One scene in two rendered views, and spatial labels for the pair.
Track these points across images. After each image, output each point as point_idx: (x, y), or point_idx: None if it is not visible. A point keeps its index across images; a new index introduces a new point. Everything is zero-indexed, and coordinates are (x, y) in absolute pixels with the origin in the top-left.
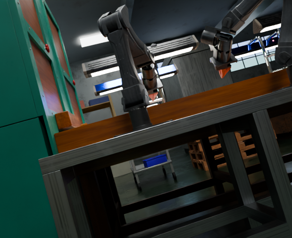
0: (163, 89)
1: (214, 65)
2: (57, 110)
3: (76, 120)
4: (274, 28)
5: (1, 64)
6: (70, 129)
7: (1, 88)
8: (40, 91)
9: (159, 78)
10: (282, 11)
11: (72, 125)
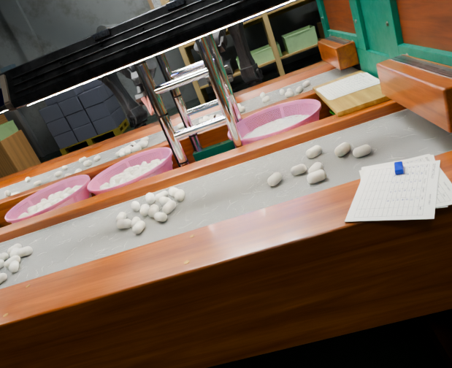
0: (173, 98)
1: (161, 96)
2: (345, 24)
3: (330, 54)
4: None
5: None
6: (315, 63)
7: None
8: (320, 14)
9: (165, 77)
10: (122, 85)
11: (323, 59)
